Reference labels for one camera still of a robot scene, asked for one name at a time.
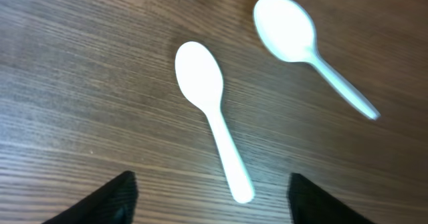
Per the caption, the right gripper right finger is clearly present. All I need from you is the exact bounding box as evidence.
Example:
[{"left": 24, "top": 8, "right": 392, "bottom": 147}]
[{"left": 288, "top": 173, "right": 374, "bottom": 224}]

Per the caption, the white spoon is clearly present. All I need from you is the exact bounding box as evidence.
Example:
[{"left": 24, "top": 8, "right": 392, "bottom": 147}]
[
  {"left": 175, "top": 41, "right": 255, "bottom": 204},
  {"left": 253, "top": 0, "right": 381, "bottom": 120}
]

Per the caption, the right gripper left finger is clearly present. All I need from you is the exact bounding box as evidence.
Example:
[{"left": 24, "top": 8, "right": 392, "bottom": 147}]
[{"left": 43, "top": 171, "right": 138, "bottom": 224}]

